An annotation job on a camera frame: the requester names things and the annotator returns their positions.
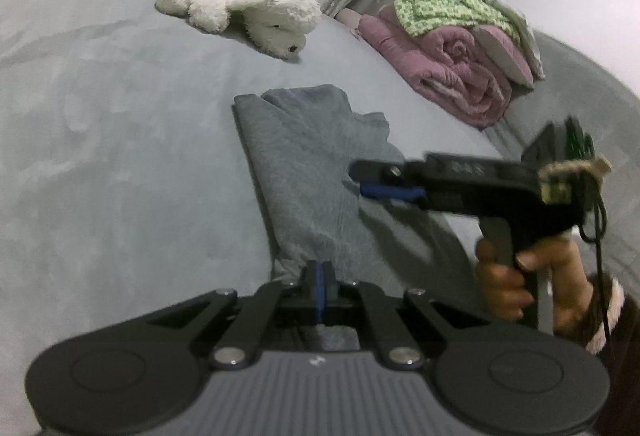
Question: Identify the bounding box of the person's right hand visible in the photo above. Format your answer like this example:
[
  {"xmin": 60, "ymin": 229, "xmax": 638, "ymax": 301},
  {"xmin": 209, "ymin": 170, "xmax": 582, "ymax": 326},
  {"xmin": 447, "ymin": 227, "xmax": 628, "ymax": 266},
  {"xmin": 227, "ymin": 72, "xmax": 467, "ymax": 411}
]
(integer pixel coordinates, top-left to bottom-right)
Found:
[{"xmin": 474, "ymin": 236, "xmax": 596, "ymax": 337}]

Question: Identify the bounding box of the green patterned blanket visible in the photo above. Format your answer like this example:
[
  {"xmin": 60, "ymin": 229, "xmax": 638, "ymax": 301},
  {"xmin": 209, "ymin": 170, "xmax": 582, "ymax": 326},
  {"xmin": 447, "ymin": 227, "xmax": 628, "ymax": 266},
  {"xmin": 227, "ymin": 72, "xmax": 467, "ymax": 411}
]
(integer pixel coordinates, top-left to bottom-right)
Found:
[{"xmin": 391, "ymin": 0, "xmax": 523, "ymax": 40}]

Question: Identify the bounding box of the pink folded quilt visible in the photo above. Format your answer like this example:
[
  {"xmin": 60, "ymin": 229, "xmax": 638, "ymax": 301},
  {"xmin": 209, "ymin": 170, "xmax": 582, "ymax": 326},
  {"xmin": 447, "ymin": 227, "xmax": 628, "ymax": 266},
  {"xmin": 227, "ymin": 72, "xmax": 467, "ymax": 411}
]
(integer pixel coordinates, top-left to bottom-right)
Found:
[{"xmin": 359, "ymin": 6, "xmax": 516, "ymax": 127}]

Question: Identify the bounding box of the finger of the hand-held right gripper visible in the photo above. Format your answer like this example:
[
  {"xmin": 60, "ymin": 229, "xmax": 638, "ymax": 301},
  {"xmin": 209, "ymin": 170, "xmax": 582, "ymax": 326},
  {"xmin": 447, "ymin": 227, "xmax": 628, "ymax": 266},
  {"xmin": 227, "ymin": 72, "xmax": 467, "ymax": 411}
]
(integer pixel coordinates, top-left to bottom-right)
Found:
[
  {"xmin": 347, "ymin": 156, "xmax": 431, "ymax": 187},
  {"xmin": 359, "ymin": 183, "xmax": 427, "ymax": 207}
]

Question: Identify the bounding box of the white plush dog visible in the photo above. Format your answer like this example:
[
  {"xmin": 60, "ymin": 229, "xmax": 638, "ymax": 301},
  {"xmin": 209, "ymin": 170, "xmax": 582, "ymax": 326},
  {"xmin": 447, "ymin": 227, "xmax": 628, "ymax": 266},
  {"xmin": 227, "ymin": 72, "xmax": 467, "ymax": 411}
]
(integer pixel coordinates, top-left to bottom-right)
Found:
[{"xmin": 155, "ymin": 0, "xmax": 322, "ymax": 60}]

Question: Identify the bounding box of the grey quilted headboard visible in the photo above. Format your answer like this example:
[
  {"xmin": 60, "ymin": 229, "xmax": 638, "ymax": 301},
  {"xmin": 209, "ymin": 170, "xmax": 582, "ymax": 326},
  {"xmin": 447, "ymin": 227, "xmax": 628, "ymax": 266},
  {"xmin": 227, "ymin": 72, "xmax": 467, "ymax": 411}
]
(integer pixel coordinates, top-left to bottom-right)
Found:
[{"xmin": 492, "ymin": 29, "xmax": 640, "ymax": 267}]

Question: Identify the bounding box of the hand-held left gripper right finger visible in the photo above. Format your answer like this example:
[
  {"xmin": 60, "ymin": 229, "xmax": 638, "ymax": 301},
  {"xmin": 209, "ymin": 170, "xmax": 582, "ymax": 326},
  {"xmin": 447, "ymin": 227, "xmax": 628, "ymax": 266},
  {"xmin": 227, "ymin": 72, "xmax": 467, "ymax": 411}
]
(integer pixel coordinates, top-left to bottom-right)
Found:
[{"xmin": 322, "ymin": 260, "xmax": 493, "ymax": 369}]

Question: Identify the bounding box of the black cord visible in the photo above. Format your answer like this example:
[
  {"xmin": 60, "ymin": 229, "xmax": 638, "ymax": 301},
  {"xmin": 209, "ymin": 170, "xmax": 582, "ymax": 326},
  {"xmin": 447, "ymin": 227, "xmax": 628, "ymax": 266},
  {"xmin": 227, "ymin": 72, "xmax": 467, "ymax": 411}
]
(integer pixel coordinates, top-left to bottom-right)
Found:
[{"xmin": 580, "ymin": 176, "xmax": 612, "ymax": 342}]

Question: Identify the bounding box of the person's right forearm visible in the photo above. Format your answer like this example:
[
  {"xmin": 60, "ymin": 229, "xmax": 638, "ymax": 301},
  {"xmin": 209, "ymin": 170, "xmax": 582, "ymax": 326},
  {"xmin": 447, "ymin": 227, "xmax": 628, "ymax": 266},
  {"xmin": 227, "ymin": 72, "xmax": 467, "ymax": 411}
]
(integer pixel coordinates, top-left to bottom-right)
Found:
[{"xmin": 582, "ymin": 273, "xmax": 640, "ymax": 436}]

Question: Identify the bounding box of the grey t-shirt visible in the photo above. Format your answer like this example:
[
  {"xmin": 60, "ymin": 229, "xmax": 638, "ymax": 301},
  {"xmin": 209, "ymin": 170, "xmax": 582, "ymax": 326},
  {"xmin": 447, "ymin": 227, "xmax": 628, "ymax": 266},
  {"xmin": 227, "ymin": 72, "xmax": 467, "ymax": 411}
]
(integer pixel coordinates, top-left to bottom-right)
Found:
[{"xmin": 232, "ymin": 84, "xmax": 481, "ymax": 352}]

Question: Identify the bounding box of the pink pillow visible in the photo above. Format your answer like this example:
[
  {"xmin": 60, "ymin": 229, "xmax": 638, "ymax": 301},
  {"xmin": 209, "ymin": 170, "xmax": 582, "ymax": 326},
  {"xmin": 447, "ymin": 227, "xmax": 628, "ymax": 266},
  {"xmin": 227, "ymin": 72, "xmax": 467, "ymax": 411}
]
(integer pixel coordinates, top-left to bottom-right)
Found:
[{"xmin": 470, "ymin": 24, "xmax": 536, "ymax": 90}]

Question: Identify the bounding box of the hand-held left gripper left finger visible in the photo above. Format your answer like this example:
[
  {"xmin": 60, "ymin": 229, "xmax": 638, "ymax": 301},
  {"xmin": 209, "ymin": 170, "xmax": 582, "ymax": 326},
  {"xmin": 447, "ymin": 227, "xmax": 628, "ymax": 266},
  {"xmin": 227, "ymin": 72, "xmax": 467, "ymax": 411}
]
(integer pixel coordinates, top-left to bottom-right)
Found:
[{"xmin": 145, "ymin": 260, "xmax": 321, "ymax": 369}]

